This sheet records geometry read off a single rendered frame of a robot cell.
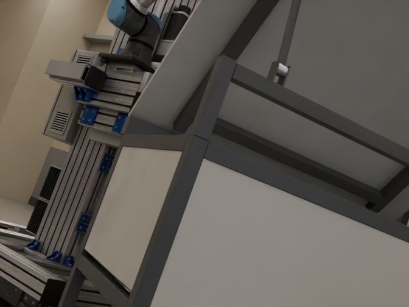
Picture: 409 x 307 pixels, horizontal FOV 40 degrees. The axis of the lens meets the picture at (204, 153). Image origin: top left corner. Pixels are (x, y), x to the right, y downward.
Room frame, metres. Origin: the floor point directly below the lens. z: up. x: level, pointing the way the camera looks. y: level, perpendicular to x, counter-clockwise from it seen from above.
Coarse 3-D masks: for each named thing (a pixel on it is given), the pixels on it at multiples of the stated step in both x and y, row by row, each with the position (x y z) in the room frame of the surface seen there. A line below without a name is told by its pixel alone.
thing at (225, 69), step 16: (224, 64) 1.28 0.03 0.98; (272, 64) 1.36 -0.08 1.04; (208, 80) 1.31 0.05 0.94; (224, 80) 1.29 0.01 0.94; (240, 80) 1.31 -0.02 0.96; (256, 80) 1.32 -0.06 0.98; (272, 80) 1.34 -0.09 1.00; (208, 96) 1.28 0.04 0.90; (224, 96) 1.30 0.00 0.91; (272, 96) 1.34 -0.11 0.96; (288, 96) 1.36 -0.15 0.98; (208, 112) 1.29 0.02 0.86; (304, 112) 1.38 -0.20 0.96; (320, 112) 1.40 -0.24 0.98; (192, 128) 1.31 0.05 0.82; (208, 128) 1.29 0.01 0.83; (336, 128) 1.42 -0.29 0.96; (352, 128) 1.44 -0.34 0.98; (368, 144) 1.47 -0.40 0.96; (384, 144) 1.48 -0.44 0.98; (400, 160) 1.51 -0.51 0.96
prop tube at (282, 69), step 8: (296, 0) 1.38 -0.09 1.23; (296, 8) 1.38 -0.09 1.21; (288, 16) 1.38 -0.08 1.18; (296, 16) 1.38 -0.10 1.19; (288, 24) 1.37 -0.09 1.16; (288, 32) 1.37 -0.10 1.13; (288, 40) 1.36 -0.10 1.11; (288, 48) 1.36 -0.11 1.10; (280, 56) 1.36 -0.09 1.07; (280, 64) 1.34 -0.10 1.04; (280, 72) 1.35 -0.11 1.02
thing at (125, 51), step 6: (132, 42) 2.40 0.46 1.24; (138, 42) 2.39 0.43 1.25; (144, 42) 2.39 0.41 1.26; (126, 48) 2.40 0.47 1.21; (132, 48) 2.39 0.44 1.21; (138, 48) 2.39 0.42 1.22; (144, 48) 2.40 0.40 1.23; (150, 48) 2.42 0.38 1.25; (120, 54) 2.41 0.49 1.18; (126, 54) 2.38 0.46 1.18; (132, 54) 2.38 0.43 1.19; (138, 54) 2.39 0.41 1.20; (144, 54) 2.39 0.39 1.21; (150, 54) 2.43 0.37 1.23; (144, 60) 2.39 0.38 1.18; (150, 60) 2.43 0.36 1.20; (150, 66) 2.44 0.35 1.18
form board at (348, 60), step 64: (256, 0) 1.57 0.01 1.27; (320, 0) 1.58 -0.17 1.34; (384, 0) 1.59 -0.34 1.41; (192, 64) 1.72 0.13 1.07; (256, 64) 1.73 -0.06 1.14; (320, 64) 1.74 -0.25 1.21; (384, 64) 1.75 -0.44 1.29; (256, 128) 1.91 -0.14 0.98; (320, 128) 1.92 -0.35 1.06; (384, 128) 1.94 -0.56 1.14
